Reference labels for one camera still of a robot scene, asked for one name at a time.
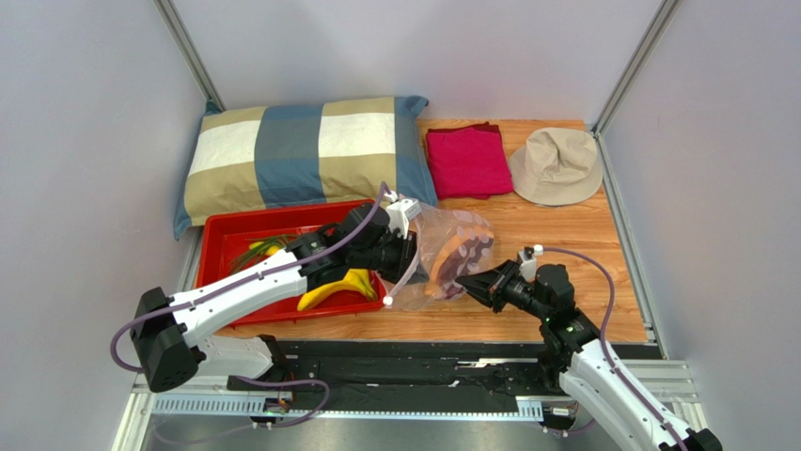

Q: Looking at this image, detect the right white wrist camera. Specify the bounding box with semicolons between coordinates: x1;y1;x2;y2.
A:
517;244;544;282

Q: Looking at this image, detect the right aluminium frame post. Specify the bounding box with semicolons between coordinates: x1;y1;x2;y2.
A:
592;0;683;136

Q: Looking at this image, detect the magenta folded cloth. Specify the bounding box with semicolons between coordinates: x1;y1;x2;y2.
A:
425;122;513;199

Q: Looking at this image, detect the fake orange bread slice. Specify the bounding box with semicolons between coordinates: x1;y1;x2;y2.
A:
424;225;495;300

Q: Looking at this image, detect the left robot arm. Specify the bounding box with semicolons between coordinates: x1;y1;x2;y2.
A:
123;198;421;393

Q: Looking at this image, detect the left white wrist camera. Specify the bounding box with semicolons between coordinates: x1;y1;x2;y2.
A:
384;191;422;238

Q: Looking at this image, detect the left aluminium frame post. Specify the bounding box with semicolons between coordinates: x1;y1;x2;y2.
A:
153;0;225;111

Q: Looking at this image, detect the aluminium frame post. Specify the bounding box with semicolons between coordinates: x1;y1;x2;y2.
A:
153;0;225;111
592;0;683;136

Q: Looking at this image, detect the clear zip top bag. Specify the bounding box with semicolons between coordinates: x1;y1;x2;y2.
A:
383;198;495;310

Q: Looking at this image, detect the beige bucket hat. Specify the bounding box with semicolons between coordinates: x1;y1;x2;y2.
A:
508;127;604;207

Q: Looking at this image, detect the fake green onion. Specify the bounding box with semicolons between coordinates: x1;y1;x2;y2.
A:
229;234;298;273

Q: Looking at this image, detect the yellow fake banana bunch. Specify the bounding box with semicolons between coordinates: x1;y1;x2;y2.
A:
296;269;378;312

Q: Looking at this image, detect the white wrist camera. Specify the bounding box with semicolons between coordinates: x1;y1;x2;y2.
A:
384;191;422;238
517;244;544;282

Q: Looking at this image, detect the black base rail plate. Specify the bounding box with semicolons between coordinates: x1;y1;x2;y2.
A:
253;340;563;413

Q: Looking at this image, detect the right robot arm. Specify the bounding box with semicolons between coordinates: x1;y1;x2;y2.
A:
456;260;723;450

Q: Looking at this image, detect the plaid pillow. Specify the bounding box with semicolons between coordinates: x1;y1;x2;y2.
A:
172;95;438;239

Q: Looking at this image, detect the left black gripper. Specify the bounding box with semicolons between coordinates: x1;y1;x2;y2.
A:
349;228;431;288

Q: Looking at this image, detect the red plastic tray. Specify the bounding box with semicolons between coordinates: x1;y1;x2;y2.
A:
195;199;386;327

